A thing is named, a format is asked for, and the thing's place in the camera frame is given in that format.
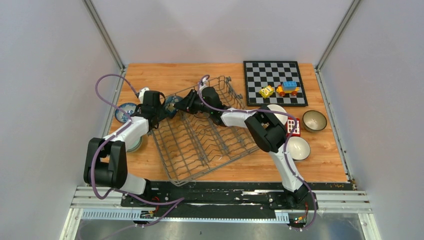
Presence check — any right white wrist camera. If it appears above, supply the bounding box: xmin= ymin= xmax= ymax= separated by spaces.
xmin=199 ymin=75 xmax=210 ymax=89

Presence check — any dark blue white bowl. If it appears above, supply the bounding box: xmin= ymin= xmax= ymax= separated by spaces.
xmin=287 ymin=136 xmax=311 ymax=161

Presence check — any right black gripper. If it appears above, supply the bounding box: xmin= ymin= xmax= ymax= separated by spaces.
xmin=174 ymin=90 xmax=213 ymax=115

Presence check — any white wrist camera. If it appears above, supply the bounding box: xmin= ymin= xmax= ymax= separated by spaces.
xmin=199 ymin=75 xmax=210 ymax=89
xmin=136 ymin=87 xmax=150 ymax=104

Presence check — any blue floral white bowl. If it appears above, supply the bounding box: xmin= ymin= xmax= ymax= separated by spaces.
xmin=114 ymin=102 xmax=137 ymax=124

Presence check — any red white toy block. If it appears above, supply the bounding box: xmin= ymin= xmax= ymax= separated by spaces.
xmin=285 ymin=117 xmax=301 ymax=137

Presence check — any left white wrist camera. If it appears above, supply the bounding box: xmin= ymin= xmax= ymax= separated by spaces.
xmin=136 ymin=87 xmax=150 ymax=104

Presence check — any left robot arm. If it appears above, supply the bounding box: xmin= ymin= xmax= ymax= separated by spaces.
xmin=83 ymin=88 xmax=165 ymax=207

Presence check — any pale green bowl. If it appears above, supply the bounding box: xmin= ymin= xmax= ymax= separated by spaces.
xmin=126 ymin=136 xmax=143 ymax=153

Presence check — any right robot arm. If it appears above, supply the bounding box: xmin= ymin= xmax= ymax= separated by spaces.
xmin=174 ymin=87 xmax=317 ymax=209

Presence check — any grey wire dish rack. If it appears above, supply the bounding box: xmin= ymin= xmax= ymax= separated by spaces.
xmin=150 ymin=85 xmax=259 ymax=186

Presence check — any black white checkerboard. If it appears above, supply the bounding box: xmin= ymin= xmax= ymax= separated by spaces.
xmin=243 ymin=60 xmax=309 ymax=107

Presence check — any beige speckled bowl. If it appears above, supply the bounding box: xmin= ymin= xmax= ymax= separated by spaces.
xmin=267 ymin=104 xmax=288 ymax=125

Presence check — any yellow toy block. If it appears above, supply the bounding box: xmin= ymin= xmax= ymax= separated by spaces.
xmin=258 ymin=85 xmax=274 ymax=99

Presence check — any black striped bowl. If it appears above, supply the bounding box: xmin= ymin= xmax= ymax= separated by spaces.
xmin=302 ymin=110 xmax=328 ymax=133

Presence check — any dark teal glazed bowl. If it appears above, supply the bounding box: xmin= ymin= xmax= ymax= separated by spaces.
xmin=164 ymin=95 xmax=183 ymax=119

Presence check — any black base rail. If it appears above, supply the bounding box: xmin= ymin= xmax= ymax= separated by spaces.
xmin=71 ymin=180 xmax=372 ymax=223

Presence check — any orange blue toy car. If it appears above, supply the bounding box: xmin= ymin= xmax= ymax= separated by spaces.
xmin=276 ymin=81 xmax=300 ymax=97

